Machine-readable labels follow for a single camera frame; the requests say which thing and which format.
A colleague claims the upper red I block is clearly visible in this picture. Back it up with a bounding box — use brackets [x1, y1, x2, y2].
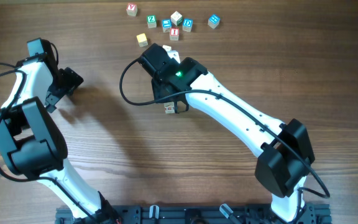
[170, 28, 180, 41]

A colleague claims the red Y letter block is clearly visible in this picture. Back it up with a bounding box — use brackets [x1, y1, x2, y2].
[126, 3, 138, 17]

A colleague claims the plain top green-side block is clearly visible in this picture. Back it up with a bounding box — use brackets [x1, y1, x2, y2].
[170, 11, 183, 26]

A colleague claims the yellow top block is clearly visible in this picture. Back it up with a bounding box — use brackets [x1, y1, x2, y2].
[136, 33, 148, 47]

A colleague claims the green Z letter block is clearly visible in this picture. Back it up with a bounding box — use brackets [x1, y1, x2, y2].
[147, 15, 157, 29]

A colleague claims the blue lone letter block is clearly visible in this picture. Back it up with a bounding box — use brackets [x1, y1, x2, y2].
[208, 14, 221, 29]

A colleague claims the blue L letter block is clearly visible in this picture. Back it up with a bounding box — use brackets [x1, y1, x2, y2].
[161, 19, 172, 32]

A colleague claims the blue D letter block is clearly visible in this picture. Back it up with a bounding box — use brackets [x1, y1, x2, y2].
[182, 18, 193, 32]

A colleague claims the white block green J side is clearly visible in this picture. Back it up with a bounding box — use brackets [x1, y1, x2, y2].
[163, 101, 175, 114]

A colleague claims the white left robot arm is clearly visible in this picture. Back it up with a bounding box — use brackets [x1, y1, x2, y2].
[0, 38, 121, 223]

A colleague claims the white block blue side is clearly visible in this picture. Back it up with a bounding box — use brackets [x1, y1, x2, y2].
[162, 45, 172, 52]

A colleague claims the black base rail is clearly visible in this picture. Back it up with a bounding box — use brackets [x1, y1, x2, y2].
[54, 203, 332, 224]

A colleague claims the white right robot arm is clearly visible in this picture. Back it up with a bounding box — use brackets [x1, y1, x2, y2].
[139, 44, 315, 222]

